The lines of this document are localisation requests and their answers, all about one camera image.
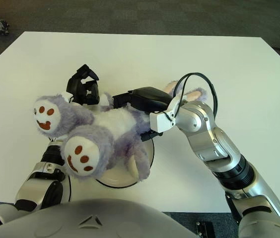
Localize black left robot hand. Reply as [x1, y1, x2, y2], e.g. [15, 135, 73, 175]
[66, 63, 100, 107]

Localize purple plush rabbit doll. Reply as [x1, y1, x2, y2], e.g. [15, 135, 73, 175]
[32, 80, 208, 183]

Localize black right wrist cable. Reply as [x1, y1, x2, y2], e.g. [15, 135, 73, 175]
[173, 72, 217, 117]

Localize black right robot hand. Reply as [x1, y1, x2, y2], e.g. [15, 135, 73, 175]
[112, 86, 173, 142]

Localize grey white sneaker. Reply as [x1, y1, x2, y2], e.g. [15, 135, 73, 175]
[0, 19, 9, 35]

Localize white plate with black rim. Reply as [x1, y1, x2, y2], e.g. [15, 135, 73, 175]
[96, 138, 155, 189]

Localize grey robot torso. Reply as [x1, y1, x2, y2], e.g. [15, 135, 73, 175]
[0, 198, 198, 238]

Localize black metal bracket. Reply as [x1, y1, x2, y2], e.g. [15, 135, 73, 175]
[196, 220, 215, 238]

